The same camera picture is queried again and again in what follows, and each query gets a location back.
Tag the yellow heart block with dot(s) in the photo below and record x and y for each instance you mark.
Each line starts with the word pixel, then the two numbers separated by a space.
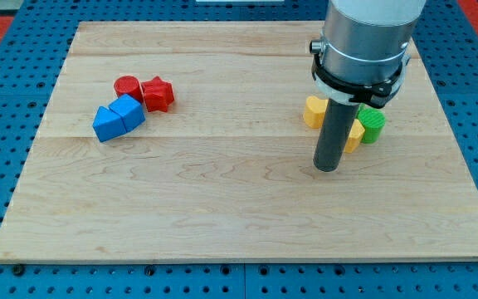
pixel 314 111

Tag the yellow hexagon block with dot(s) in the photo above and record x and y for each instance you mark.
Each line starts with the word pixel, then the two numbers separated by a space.
pixel 355 136

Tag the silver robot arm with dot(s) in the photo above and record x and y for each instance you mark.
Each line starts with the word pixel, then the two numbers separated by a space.
pixel 361 54

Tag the wooden board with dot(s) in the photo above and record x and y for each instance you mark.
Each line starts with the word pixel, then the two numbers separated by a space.
pixel 226 174

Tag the red star block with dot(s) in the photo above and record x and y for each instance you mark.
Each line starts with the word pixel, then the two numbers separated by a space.
pixel 158 94

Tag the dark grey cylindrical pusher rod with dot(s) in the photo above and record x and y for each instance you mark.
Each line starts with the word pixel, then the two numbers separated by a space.
pixel 337 124

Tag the blue cube block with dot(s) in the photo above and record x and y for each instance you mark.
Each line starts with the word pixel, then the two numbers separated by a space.
pixel 130 111

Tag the red cylinder block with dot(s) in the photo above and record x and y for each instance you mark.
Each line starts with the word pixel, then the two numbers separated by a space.
pixel 129 85

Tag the blue triangle block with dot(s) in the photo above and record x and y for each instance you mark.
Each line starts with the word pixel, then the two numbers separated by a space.
pixel 107 124

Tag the green cylinder block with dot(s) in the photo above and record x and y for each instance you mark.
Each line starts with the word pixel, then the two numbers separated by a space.
pixel 373 122

